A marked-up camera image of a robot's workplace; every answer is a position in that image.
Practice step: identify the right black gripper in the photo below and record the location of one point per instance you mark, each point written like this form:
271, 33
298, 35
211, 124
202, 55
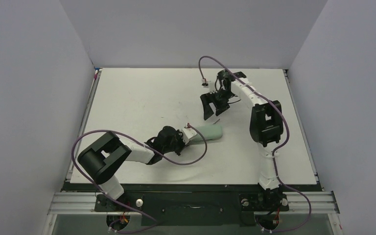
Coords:
216, 97

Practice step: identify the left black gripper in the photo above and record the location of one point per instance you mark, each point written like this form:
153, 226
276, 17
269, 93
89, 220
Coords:
180, 141

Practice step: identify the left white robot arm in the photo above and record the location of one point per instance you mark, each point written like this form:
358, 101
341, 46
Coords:
102, 159

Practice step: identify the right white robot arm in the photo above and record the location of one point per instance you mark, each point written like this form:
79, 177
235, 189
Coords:
266, 125

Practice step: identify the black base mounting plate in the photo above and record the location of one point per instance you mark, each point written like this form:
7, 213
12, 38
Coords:
196, 205

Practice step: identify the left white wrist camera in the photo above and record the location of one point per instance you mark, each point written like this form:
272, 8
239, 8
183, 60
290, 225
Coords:
188, 133

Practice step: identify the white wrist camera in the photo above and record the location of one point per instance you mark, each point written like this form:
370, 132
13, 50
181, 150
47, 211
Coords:
209, 86
188, 133

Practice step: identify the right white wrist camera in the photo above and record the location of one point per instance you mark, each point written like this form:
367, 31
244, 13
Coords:
209, 86

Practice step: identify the aluminium rail frame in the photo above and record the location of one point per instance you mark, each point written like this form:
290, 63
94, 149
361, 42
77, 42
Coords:
83, 203

